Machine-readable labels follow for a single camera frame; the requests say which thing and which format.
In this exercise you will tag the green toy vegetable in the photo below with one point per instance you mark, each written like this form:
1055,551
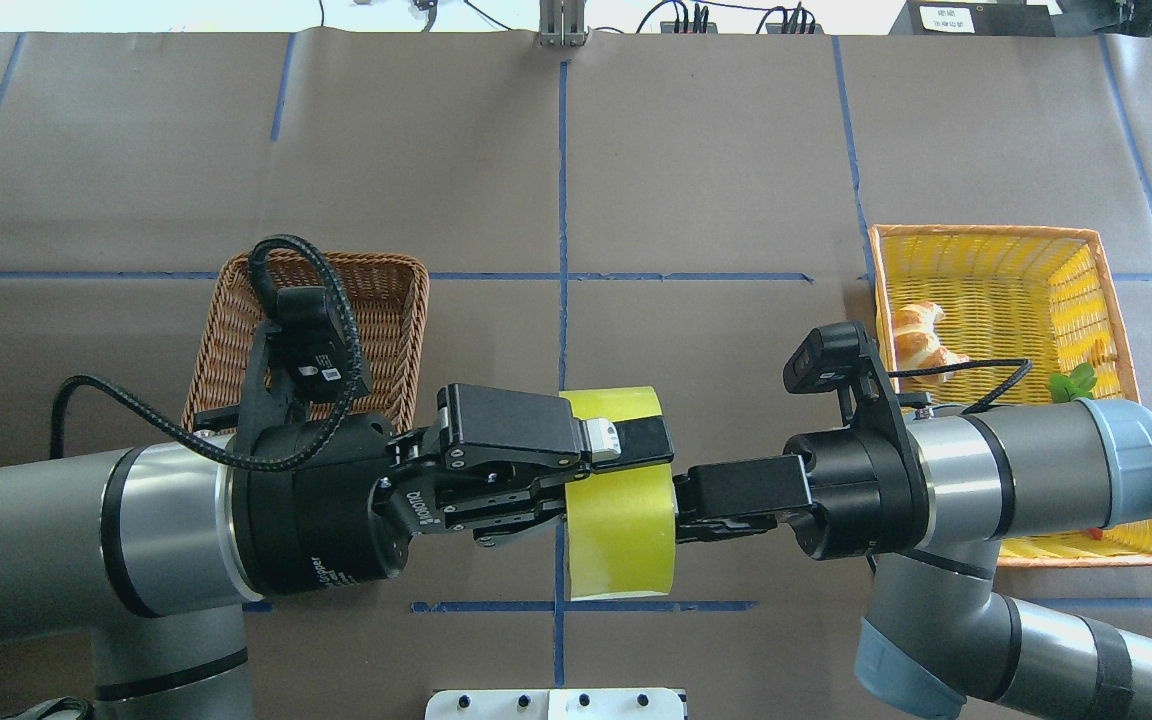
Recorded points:
1079,382

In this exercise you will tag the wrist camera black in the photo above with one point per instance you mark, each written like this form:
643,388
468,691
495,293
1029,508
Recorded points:
832,356
310,343

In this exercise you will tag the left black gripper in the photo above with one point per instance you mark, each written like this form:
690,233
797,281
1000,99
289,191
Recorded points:
321,520

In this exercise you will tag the brown wicker basket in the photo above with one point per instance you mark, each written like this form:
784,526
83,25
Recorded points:
389,294

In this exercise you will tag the yellow plastic woven basket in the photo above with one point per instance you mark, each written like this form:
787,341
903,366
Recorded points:
1026,280

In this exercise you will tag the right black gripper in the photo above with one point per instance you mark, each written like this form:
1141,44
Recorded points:
848,492

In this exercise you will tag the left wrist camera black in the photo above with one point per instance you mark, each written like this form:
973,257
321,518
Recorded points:
310,343

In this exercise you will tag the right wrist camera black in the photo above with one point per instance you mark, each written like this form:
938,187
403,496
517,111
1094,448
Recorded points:
832,356

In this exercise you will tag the toy croissant bread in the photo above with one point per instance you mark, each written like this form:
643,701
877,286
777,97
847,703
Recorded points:
916,343

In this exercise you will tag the aluminium frame post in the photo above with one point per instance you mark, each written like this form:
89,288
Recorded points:
562,23

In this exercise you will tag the yellow clear tape roll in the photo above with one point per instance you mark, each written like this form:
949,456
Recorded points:
621,535

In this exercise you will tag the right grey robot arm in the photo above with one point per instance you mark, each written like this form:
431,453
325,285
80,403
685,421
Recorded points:
931,502

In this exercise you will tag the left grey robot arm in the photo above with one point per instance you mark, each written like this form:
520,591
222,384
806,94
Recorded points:
154,550

